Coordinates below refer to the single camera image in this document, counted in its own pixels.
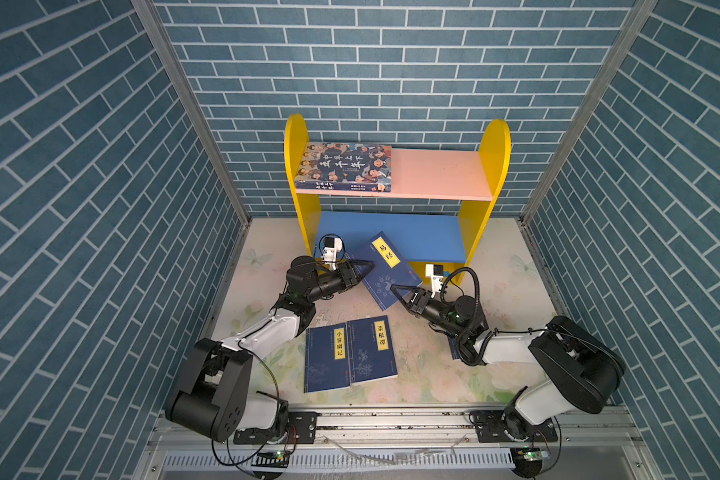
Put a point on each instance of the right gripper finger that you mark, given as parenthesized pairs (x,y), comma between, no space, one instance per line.
(412,307)
(403,293)

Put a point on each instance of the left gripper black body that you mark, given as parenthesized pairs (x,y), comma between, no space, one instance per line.
(333,284)

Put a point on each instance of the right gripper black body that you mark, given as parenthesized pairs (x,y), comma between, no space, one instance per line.
(436,311)

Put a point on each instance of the blue book yellow label Yijing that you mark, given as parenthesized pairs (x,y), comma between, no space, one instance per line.
(390,268)

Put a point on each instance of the colourful illustrated thick book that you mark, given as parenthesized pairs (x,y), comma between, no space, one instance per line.
(345,167)

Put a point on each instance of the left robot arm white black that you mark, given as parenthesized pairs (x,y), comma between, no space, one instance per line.
(210,395)

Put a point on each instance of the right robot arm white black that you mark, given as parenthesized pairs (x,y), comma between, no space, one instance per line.
(581,373)

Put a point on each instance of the blue book rightmost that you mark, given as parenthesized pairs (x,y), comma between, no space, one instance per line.
(453,348)

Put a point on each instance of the floral table mat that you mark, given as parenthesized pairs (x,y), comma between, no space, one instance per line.
(512,294)

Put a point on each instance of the blue book leftmost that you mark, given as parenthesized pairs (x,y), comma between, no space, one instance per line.
(327,364)

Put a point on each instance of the yellow shelf with coloured boards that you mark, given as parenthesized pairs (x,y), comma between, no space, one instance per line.
(474,178)

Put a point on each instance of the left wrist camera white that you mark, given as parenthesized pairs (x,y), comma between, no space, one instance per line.
(331,250)

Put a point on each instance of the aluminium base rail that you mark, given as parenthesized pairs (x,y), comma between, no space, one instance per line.
(417,442)

